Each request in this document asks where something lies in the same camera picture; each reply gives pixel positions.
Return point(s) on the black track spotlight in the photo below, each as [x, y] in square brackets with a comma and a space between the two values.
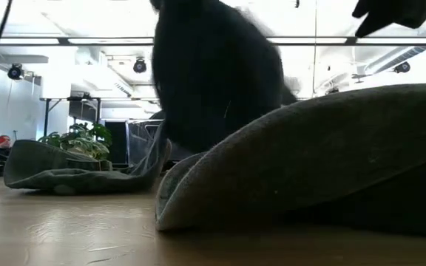
[402, 67]
[15, 72]
[139, 66]

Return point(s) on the navy blue cap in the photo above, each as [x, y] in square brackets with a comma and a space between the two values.
[216, 74]

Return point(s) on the potted green plant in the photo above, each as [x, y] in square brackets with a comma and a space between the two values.
[83, 142]

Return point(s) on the dark green cap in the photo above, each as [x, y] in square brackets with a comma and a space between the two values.
[309, 155]
[50, 173]

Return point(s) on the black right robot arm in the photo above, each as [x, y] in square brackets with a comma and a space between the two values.
[394, 13]

